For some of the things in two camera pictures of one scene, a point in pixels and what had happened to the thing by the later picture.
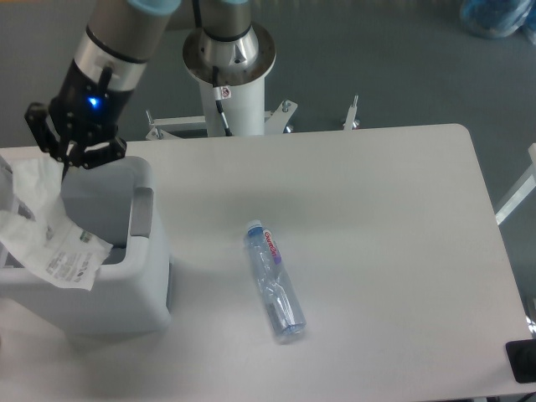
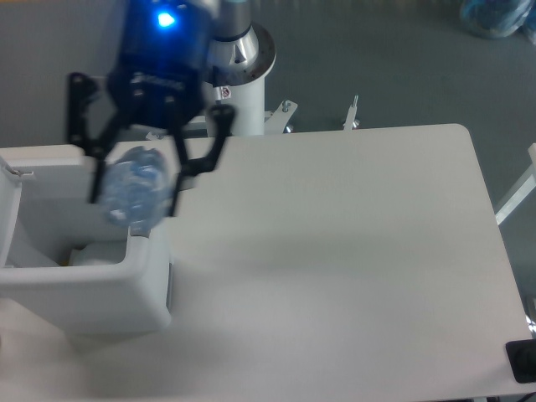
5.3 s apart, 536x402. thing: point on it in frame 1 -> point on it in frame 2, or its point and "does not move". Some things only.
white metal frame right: (527, 186) does not move
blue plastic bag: (498, 18) does not move
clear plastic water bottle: (267, 260) -> (137, 188)
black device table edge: (522, 357) does not move
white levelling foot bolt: (351, 121) does not move
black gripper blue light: (87, 109) -> (160, 79)
